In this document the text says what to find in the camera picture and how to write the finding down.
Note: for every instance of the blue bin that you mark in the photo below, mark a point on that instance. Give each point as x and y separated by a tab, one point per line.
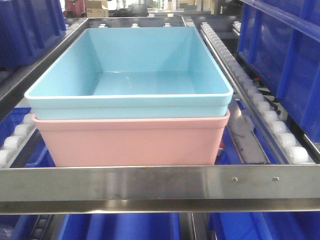
280	41
28	28

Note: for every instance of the white roller track right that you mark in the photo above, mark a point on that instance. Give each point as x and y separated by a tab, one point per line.
255	95

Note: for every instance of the white roller track left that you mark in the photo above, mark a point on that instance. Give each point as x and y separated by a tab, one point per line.
14	143

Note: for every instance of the white roller track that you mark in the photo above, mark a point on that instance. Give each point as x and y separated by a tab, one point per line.
255	95
14	143

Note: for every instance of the pink plastic box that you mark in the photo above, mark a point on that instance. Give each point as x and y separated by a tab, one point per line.
133	142

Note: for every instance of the light blue plastic box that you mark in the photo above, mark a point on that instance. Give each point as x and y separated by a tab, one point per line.
132	73

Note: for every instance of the blue bin left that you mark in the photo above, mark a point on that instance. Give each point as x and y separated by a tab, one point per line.
28	28

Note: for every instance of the blue bin right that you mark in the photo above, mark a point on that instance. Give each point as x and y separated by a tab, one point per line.
280	41

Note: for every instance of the cardboard box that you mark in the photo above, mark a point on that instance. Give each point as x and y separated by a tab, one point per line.
96	8

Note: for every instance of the steel shelf rack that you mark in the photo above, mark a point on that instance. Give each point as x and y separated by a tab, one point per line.
254	190

